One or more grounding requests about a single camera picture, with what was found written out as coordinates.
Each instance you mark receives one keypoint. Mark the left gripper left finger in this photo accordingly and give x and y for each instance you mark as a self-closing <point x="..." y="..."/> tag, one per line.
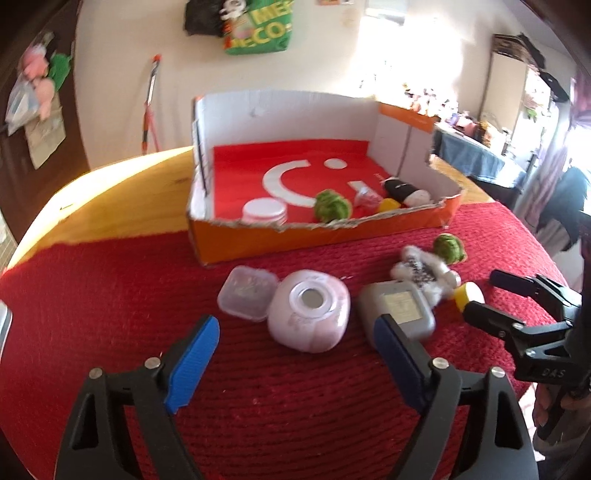
<point x="96" y="443"/>

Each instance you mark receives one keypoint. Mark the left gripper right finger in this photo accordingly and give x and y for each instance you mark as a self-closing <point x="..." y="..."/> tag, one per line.
<point x="495" y="442"/>

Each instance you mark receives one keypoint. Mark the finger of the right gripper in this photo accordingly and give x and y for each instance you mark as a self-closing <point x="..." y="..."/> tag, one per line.
<point x="546" y="292"/>
<point x="520" y="340"/>

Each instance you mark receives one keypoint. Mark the yellow round tin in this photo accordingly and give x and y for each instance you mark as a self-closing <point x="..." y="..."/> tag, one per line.
<point x="466" y="293"/>

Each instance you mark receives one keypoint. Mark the small pink clear jar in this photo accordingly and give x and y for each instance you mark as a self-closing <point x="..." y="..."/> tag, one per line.
<point x="367" y="199"/>

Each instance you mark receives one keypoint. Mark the pink round device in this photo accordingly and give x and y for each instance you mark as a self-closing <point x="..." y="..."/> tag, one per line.
<point x="309" y="311"/>

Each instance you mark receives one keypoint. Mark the green fuzzy scrunchie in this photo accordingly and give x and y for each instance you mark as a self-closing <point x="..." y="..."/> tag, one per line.
<point x="449" y="248"/>
<point x="331" y="206"/>

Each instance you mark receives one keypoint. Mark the person right hand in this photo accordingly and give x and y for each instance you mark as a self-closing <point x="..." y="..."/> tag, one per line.
<point x="544" y="402"/>

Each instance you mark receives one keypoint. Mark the white plush toy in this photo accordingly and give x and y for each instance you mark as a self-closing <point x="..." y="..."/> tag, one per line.
<point x="428" y="272"/>

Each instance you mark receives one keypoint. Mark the grey rounded case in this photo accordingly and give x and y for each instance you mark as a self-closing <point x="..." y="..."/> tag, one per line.
<point x="404" y="301"/>

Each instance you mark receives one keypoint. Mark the blue cloth covered desk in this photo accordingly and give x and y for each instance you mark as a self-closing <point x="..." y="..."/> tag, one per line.
<point x="473" y="159"/>

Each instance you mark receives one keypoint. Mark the black white plush roll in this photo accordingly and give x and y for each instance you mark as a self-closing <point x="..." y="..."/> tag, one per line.
<point x="405" y="193"/>

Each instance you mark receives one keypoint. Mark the small yellow toy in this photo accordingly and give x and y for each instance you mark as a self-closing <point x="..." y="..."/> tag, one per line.
<point x="387" y="205"/>

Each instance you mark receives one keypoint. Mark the red knitted table mat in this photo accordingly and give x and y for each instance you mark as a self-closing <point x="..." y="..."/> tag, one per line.
<point x="261" y="411"/>

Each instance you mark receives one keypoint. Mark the clear small plastic box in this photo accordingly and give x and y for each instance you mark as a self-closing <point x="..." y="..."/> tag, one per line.
<point x="247" y="293"/>

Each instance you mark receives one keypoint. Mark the red Miniso bag liner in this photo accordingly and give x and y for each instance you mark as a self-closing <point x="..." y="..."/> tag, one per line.
<point x="293" y="172"/>

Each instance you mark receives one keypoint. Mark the white round lidded jar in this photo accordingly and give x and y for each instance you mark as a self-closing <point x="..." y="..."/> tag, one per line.
<point x="264" y="210"/>

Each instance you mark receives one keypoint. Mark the dark brown door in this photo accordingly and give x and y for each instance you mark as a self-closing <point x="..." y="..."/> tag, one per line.
<point x="38" y="158"/>

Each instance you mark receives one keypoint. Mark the orange white cardboard box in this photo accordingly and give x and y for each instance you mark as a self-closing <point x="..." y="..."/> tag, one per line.
<point x="400" y="140"/>

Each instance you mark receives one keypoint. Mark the pink plush toys on door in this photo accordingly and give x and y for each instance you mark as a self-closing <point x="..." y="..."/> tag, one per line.
<point x="47" y="76"/>

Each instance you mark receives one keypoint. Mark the green shopping bag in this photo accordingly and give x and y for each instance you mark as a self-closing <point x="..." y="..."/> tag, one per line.
<point x="256" y="27"/>

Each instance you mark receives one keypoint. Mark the orange tipped metal pole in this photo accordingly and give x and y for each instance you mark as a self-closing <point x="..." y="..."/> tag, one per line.
<point x="148" y="129"/>

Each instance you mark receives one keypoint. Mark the black bag on wall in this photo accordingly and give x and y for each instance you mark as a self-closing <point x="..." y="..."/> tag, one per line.
<point x="203" y="17"/>

